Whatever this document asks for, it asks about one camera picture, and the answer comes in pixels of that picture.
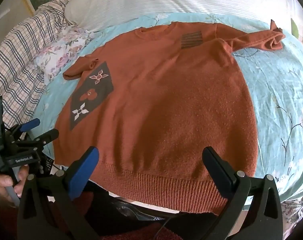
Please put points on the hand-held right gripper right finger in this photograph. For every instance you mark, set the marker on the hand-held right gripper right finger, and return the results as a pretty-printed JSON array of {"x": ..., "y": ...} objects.
[{"x": 219, "y": 177}]

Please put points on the person's left hand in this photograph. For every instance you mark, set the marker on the person's left hand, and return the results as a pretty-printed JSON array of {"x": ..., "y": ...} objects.
[{"x": 0, "y": 182}]

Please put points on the white pink floral pillow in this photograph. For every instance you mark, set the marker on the white pink floral pillow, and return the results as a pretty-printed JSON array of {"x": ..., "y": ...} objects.
[{"x": 59, "y": 52}]

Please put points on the black plastic bag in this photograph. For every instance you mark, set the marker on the black plastic bag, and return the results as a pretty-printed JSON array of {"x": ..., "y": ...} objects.
[{"x": 131, "y": 210}]

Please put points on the orange knit sweater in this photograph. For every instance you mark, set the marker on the orange knit sweater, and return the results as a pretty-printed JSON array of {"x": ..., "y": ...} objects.
[{"x": 166, "y": 105}]

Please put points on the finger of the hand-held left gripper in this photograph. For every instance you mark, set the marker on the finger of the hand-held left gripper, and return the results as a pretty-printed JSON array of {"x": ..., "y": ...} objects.
[
  {"x": 47, "y": 136},
  {"x": 29, "y": 125}
]

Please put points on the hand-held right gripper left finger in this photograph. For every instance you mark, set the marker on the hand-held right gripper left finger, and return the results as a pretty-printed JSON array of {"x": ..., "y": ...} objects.
[{"x": 82, "y": 177}]

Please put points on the white cloth with green print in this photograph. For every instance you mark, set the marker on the white cloth with green print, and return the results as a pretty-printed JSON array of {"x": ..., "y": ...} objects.
[{"x": 301, "y": 12}]

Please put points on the plaid cloth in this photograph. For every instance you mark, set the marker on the plaid cloth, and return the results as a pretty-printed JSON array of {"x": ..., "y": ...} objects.
[{"x": 19, "y": 62}]

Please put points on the light blue floral blanket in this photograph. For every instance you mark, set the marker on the light blue floral blanket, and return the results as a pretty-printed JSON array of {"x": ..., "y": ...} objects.
[{"x": 274, "y": 92}]

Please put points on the white striped quilt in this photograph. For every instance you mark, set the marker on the white striped quilt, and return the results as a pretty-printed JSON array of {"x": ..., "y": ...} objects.
[{"x": 154, "y": 0}]

